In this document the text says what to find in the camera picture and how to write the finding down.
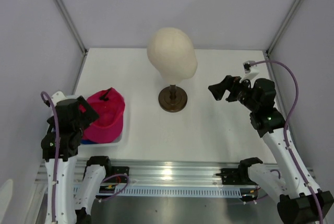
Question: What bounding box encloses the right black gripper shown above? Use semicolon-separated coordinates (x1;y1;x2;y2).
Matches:
208;75;259;112

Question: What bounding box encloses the magenta baseball cap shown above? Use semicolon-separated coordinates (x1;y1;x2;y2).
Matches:
83;87;125;144

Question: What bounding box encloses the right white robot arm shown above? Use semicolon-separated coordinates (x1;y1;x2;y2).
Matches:
208;75;333;223

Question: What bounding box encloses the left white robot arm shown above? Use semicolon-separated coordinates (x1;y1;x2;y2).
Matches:
41;91;113;223

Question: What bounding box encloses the blue baseball cap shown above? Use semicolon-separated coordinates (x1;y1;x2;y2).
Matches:
51;127;96;145

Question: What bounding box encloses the white plastic basket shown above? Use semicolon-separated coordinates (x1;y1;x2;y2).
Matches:
65;95;130;149

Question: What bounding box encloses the dark round mannequin stand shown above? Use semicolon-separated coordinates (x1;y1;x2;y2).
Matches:
158;85;188;113

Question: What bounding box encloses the cream mannequin head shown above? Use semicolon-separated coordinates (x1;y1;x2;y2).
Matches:
147;27;198;85

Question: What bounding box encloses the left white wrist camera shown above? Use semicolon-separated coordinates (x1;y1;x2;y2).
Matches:
51;91;67;105

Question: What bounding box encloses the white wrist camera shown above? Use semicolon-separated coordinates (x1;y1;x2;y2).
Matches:
240;61;259;82
51;91;67;105

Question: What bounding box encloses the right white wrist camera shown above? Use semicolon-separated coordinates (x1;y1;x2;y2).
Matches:
240;61;259;82

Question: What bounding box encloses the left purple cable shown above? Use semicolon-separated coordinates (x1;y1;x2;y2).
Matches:
40;91;130;222

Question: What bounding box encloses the purple cable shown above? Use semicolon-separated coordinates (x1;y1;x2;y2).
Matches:
40;91;130;222
250;60;326;224

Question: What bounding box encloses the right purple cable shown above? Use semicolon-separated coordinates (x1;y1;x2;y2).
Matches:
250;60;326;224

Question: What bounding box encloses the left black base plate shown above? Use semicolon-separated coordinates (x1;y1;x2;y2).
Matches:
106;166;130;184

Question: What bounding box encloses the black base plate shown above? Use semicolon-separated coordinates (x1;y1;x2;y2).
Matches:
106;166;130;184
215;168;256;185

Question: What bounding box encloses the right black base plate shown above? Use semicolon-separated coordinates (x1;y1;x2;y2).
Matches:
215;168;256;185

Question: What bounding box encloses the white slotted cable duct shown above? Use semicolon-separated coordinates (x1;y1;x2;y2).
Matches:
73;185;242;198

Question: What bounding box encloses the left aluminium frame post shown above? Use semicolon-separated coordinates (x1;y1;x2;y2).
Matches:
53;0;87;55

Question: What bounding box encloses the aluminium frame post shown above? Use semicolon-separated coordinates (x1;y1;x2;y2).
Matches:
266;0;304;56
53;0;87;55

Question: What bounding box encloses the right aluminium frame post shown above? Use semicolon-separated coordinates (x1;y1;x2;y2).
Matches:
266;0;304;56

